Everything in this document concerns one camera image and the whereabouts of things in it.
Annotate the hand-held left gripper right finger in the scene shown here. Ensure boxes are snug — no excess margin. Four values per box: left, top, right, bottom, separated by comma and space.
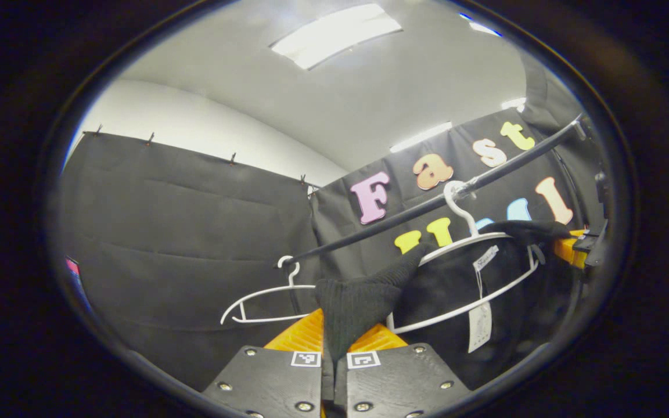
334, 322, 474, 418

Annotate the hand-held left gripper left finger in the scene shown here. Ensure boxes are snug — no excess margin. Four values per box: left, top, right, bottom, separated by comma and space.
202, 308, 335, 418

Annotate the black knit jacket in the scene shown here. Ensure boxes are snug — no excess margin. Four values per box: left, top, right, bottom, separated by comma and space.
314, 219, 582, 391

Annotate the white plastic clothes hanger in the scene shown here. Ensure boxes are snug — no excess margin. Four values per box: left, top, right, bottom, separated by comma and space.
386, 180, 539, 336
220, 255, 318, 326

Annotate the black metal clothes rack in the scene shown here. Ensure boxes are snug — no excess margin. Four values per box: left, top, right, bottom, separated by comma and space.
276, 113, 594, 317

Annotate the black backdrop cloth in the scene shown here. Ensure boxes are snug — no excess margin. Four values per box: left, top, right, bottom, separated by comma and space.
59, 52, 608, 391

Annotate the red and blue object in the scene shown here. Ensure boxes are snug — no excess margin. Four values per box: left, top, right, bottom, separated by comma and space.
66, 258, 90, 309

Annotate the large rectangular ceiling light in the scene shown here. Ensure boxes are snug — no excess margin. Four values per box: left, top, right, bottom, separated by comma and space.
270, 3, 403, 71

